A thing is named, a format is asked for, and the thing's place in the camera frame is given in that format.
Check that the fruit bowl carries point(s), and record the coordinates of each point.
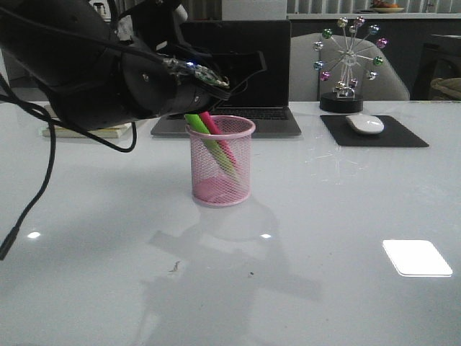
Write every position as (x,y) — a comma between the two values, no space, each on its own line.
(385,7)

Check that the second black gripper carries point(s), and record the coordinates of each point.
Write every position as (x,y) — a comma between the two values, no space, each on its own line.
(161,74)

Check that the bottom yellow book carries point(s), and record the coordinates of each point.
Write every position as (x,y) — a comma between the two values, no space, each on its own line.
(113,132)

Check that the grey open laptop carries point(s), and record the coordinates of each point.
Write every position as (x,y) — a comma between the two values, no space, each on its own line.
(263,99)

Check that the green highlighter pen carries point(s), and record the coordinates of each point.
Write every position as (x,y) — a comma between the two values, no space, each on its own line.
(214,157)

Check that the black mouse pad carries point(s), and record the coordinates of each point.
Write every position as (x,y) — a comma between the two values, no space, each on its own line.
(394,134)

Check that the right grey armchair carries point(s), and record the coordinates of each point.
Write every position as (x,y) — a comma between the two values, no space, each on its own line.
(305,86)

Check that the ferris wheel desk ornament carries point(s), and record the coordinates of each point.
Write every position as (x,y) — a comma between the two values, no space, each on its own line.
(343,62)

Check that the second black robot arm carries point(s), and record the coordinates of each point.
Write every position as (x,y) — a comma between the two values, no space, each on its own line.
(97,74)

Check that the pink mesh pen holder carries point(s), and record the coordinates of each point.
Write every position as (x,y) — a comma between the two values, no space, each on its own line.
(217,191)

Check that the white computer mouse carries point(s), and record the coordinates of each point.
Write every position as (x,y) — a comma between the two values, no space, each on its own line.
(365,124)

